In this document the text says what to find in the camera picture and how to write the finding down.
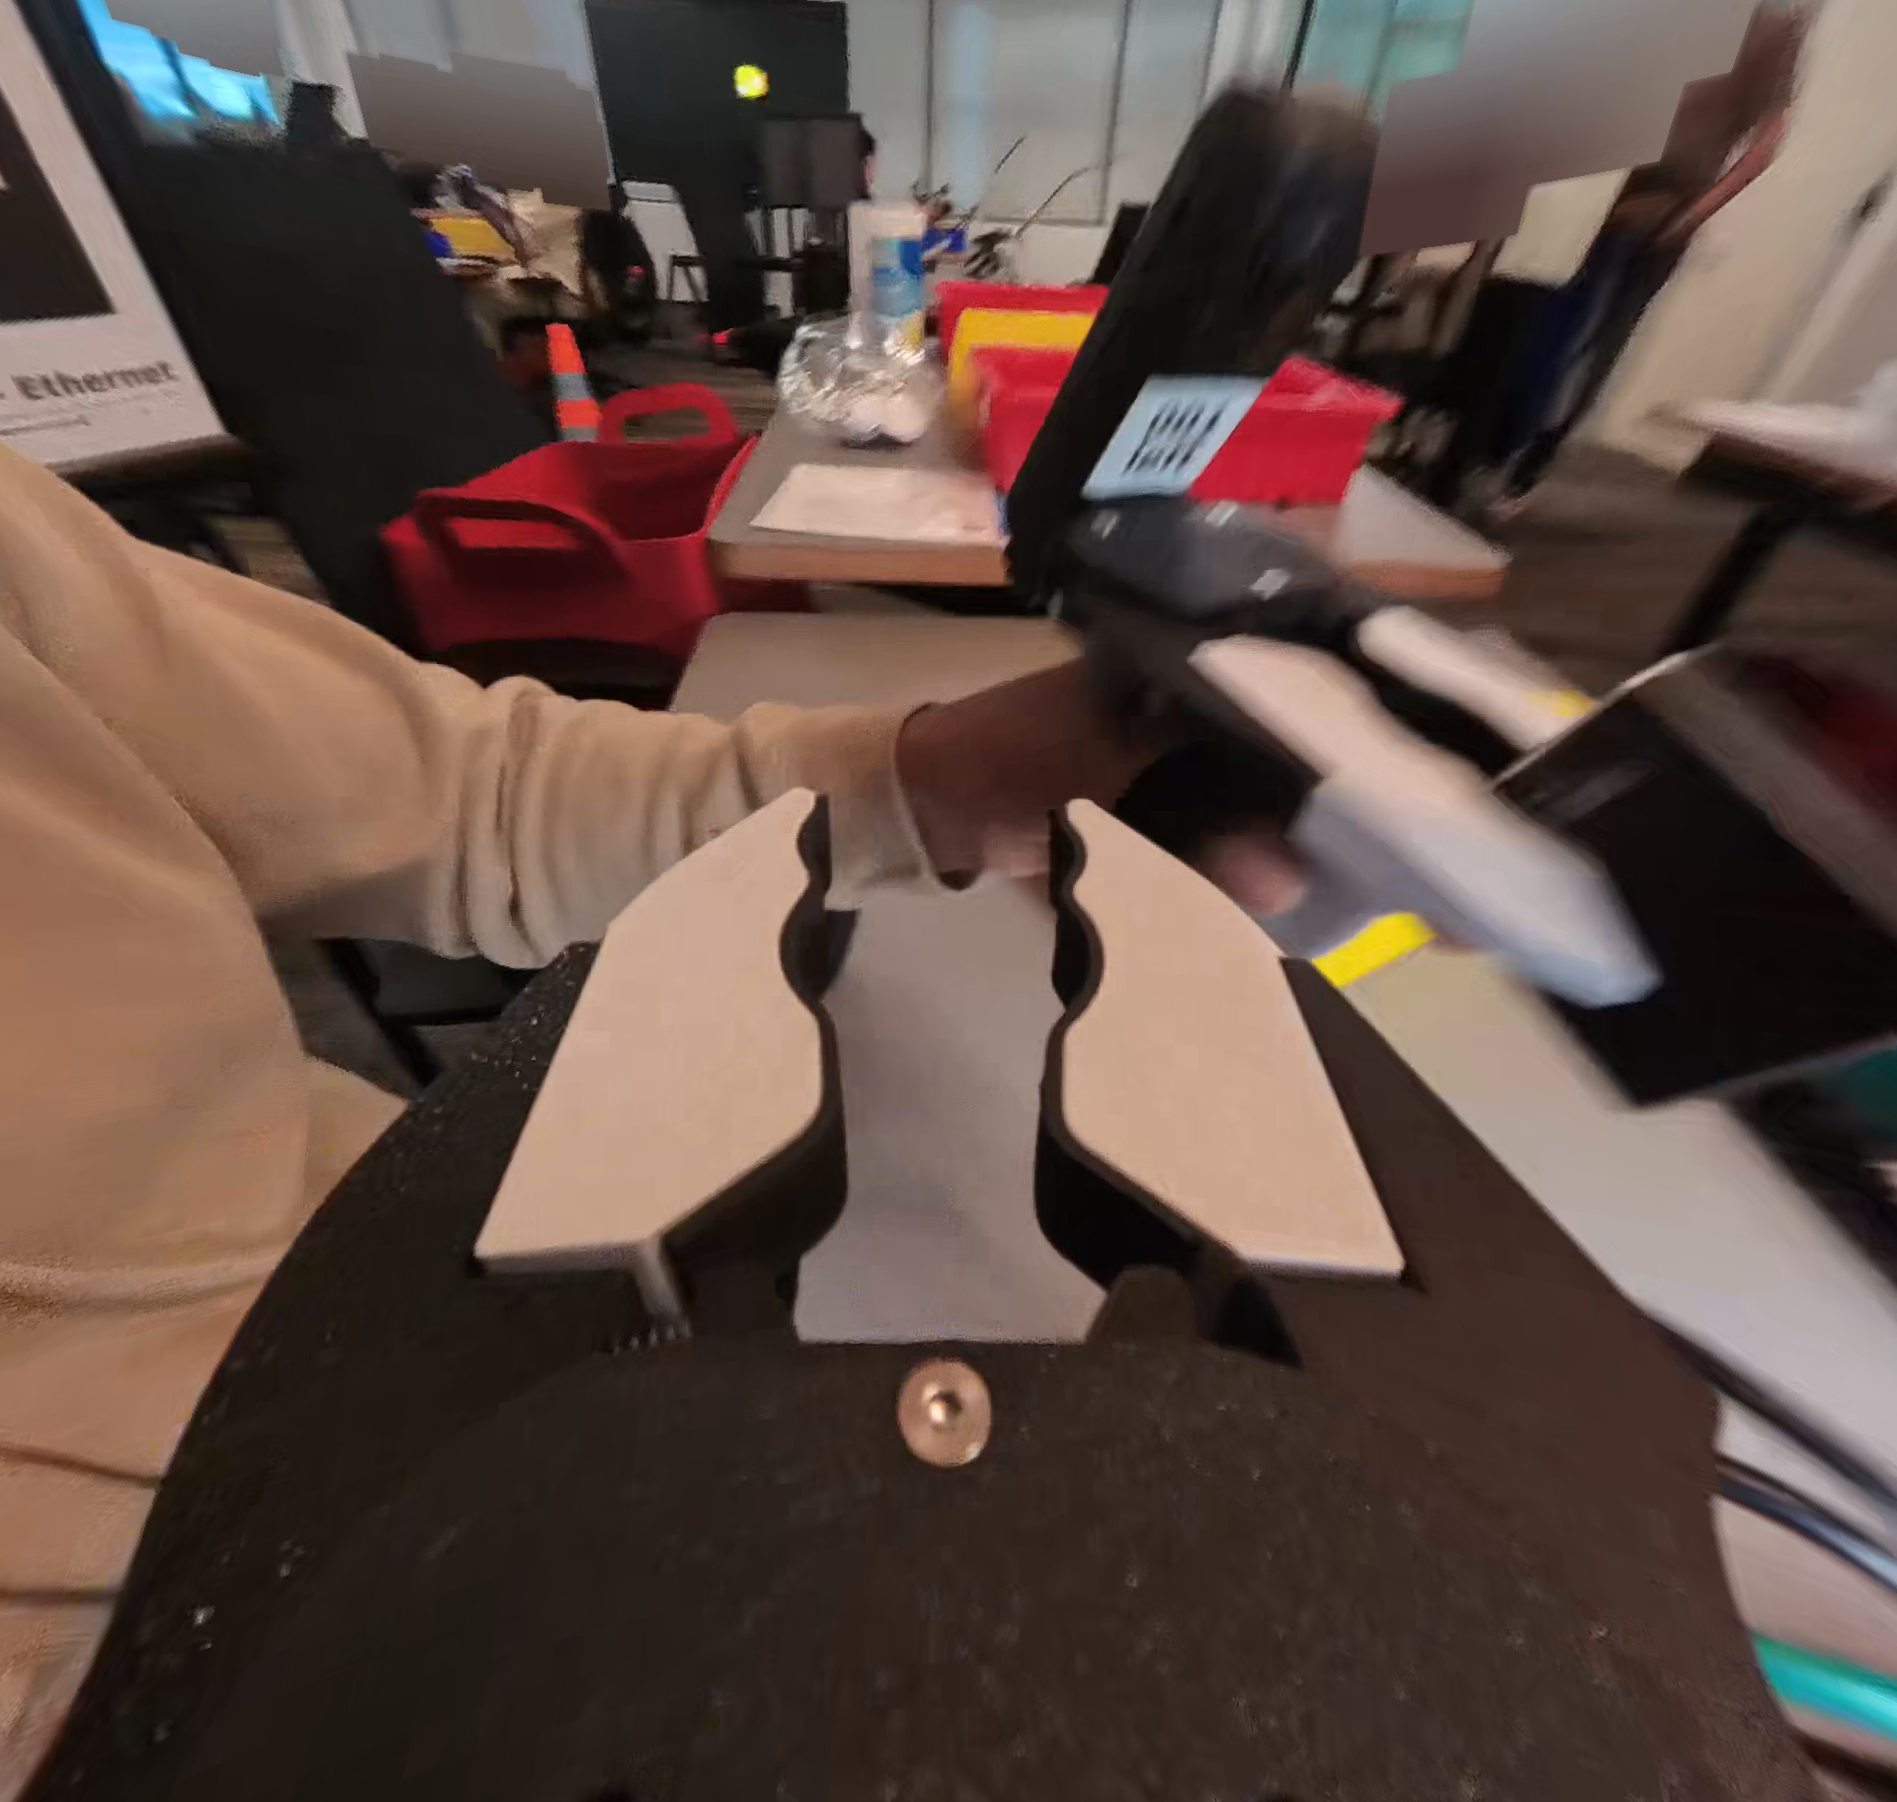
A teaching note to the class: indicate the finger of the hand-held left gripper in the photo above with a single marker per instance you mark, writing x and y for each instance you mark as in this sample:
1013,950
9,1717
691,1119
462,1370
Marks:
1424,853
1467,675

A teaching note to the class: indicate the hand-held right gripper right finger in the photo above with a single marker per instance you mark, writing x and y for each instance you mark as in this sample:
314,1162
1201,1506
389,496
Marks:
1215,1075

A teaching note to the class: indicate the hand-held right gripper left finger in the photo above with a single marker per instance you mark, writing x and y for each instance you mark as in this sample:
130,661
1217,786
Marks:
668,1075

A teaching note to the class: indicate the yellow plastic bin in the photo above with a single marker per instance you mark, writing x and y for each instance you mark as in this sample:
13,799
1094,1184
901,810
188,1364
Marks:
1371,948

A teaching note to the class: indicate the person's left forearm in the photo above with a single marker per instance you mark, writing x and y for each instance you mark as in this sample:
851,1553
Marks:
593,795

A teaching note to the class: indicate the person's left hand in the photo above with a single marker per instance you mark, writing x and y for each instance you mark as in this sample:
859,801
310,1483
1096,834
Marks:
1009,765

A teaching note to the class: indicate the large ribbed red bin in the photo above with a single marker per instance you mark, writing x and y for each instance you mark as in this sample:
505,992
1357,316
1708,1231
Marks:
1305,432

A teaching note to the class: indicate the wipes canister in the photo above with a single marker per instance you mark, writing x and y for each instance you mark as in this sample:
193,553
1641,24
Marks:
889,275

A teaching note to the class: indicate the black divider panel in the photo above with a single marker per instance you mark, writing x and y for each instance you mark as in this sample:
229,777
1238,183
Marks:
1749,912

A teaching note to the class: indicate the clear plastic bag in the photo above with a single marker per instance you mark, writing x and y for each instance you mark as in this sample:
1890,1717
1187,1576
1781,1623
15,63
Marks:
859,379

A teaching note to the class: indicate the paper sheet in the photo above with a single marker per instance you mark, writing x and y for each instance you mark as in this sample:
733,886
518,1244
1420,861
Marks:
882,507

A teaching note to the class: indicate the wooden top side table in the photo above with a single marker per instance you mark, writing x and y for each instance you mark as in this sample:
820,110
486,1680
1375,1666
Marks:
1794,454

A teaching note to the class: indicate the grey table with wooden edge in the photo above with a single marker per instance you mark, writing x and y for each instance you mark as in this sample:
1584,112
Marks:
859,557

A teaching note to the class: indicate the large black monitor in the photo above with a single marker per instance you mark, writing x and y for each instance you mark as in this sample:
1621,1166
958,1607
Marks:
696,68

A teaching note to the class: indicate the red tote basket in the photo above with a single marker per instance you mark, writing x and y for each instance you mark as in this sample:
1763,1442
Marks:
578,528

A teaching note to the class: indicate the person's beige hoodie torso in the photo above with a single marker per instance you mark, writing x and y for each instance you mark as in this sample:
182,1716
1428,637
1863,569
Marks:
103,942

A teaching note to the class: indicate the orange traffic cone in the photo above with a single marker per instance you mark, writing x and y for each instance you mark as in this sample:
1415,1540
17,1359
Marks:
572,387

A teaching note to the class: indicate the black fabric partition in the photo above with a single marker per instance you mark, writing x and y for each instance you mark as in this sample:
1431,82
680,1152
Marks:
326,349

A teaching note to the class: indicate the black and white tag poster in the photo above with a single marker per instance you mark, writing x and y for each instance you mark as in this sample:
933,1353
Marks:
89,305

